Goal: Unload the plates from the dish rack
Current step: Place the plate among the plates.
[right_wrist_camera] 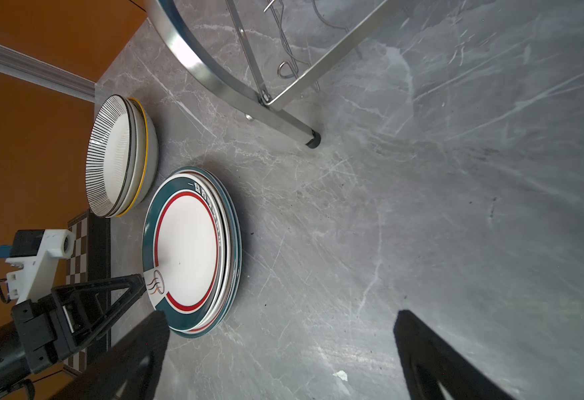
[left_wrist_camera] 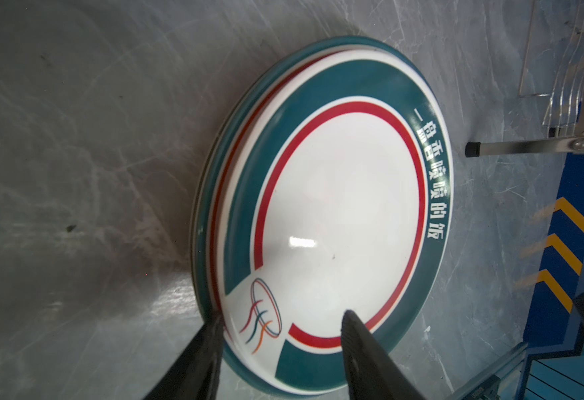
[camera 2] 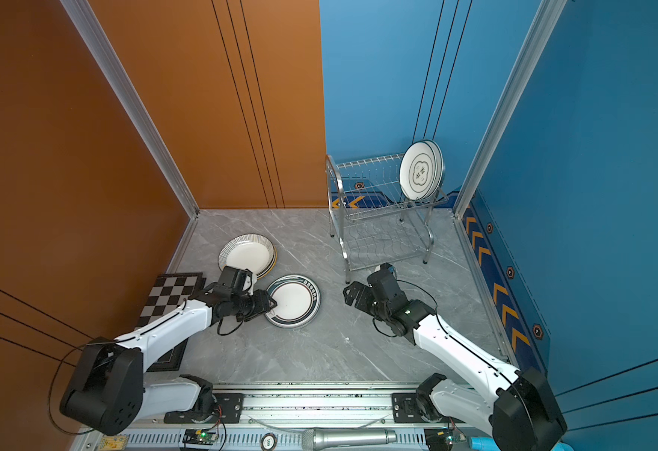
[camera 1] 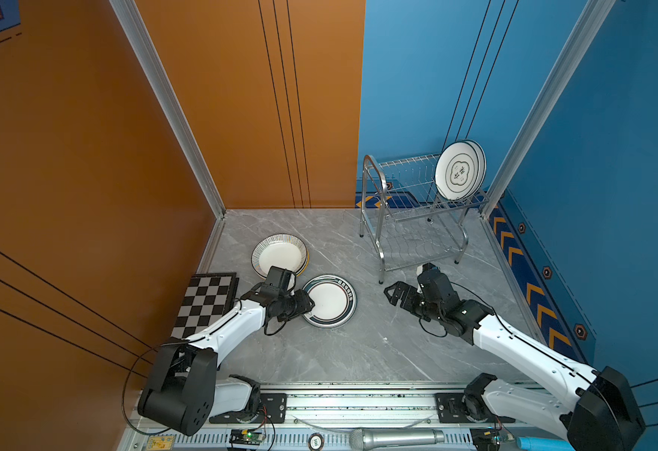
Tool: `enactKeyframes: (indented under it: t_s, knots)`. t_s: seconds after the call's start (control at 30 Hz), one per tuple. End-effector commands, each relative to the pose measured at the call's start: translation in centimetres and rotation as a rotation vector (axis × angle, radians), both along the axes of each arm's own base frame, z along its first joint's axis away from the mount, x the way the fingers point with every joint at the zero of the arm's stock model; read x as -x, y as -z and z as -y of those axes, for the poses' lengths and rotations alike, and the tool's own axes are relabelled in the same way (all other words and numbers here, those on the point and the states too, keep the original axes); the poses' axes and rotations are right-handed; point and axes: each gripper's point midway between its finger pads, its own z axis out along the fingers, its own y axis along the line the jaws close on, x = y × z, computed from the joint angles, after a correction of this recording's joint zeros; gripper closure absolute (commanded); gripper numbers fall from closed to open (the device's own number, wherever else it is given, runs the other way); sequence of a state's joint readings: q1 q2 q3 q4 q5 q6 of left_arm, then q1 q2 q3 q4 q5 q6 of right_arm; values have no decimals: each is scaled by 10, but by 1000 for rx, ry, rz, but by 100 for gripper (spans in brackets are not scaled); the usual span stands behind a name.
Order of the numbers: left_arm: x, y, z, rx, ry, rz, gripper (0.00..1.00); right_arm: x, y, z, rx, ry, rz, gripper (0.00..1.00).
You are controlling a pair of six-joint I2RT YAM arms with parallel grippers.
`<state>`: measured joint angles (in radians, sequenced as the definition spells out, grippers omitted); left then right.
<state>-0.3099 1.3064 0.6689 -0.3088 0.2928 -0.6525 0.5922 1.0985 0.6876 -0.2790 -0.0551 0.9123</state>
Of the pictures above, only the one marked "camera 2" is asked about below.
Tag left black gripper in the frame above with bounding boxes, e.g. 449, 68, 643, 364
231, 288, 280, 321

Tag white plate black rim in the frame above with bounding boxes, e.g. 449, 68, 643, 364
264, 274, 321, 329

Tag white deep plate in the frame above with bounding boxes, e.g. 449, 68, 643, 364
217, 233, 275, 278

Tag silver wire dish rack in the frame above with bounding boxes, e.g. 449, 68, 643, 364
325, 154, 450, 283

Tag white plate flower emblem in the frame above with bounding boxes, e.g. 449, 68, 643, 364
398, 140, 437, 200

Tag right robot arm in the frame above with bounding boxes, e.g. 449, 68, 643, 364
343, 263, 567, 450

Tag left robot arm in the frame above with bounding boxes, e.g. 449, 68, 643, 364
59, 266, 278, 436

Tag black white chessboard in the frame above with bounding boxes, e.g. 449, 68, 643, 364
134, 272, 206, 373

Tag round black white sticker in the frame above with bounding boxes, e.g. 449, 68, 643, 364
260, 433, 278, 451

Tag silver microphone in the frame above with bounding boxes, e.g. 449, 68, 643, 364
301, 428, 398, 450

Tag green circuit board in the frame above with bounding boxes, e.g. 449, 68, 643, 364
180, 428, 221, 450

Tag light blue cylinder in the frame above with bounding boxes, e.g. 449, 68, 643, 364
468, 437, 573, 451

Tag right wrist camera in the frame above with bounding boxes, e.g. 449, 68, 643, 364
379, 263, 396, 274

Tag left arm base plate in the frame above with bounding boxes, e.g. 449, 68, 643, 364
164, 393, 244, 425

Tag aluminium rail frame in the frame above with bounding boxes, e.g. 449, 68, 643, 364
69, 382, 561, 451

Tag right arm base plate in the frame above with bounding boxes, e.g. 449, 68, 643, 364
391, 392, 460, 424

